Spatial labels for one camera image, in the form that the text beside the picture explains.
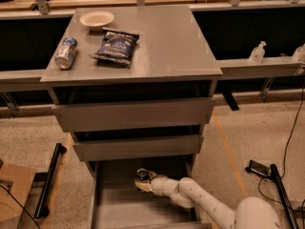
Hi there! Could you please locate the black cable left floor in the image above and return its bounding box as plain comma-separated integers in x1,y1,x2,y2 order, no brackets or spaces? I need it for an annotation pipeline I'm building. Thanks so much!
0,184,42,229

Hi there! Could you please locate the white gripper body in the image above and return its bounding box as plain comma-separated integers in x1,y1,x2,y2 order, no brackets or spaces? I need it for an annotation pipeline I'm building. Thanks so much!
151,176,178,197

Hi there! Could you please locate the grey drawer cabinet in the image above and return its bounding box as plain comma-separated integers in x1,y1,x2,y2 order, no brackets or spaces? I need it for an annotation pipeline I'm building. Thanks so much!
47,6,217,228

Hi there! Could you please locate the clear sanitizer pump bottle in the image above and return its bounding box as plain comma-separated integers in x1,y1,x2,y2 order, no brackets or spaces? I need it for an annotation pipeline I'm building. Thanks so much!
249,41,266,64

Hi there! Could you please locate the black cable right floor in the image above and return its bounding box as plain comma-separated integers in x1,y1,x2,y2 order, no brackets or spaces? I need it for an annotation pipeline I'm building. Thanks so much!
257,76,305,229

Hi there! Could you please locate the grey top drawer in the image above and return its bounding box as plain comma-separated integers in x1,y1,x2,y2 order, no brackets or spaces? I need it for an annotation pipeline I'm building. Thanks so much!
52,97,214,132

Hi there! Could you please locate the black bar left floor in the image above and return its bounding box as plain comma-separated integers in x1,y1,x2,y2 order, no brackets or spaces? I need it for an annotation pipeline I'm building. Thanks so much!
34,143,67,219

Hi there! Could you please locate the blue pepsi can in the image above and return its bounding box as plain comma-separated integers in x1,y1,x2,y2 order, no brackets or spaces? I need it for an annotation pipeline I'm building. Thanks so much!
136,168,150,182

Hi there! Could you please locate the silver lying soda can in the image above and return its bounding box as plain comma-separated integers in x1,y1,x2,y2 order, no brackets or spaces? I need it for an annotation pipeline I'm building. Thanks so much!
55,37,78,70

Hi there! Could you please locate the grey metal rail shelf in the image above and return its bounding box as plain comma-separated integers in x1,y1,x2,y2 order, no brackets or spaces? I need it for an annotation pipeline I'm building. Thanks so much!
0,56,304,93

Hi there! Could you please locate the grey open bottom drawer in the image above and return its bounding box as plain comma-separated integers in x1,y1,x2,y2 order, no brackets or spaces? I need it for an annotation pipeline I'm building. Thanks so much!
90,156,212,229

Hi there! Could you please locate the grey middle drawer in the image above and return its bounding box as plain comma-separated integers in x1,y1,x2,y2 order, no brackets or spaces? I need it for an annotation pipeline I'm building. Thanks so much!
73,135,203,161

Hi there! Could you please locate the cardboard box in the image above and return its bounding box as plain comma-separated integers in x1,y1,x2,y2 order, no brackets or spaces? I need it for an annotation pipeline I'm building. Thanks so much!
0,162,35,229

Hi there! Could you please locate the black bar right floor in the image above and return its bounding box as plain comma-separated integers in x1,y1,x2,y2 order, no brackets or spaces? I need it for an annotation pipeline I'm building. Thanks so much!
270,164,299,229

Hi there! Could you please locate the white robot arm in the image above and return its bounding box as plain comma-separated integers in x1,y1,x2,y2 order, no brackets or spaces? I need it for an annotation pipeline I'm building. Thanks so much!
134,168,282,229

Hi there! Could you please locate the blue chip bag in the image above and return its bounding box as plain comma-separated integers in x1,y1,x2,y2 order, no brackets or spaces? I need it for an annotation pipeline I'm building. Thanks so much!
91,28,139,65

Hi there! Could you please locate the black bar floor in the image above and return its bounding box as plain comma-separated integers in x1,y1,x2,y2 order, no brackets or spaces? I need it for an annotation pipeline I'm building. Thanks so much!
270,164,299,229
34,143,67,219

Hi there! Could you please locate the black cable floor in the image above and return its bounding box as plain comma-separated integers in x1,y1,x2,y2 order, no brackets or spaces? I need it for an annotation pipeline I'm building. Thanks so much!
257,76,305,229
0,184,42,229

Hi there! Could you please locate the white paper bowl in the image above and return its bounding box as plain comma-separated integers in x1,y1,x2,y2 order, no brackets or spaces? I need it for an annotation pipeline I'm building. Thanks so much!
80,11,114,31

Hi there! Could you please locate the black device on floor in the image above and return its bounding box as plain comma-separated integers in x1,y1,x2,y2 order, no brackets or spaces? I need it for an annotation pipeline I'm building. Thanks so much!
245,160,270,177

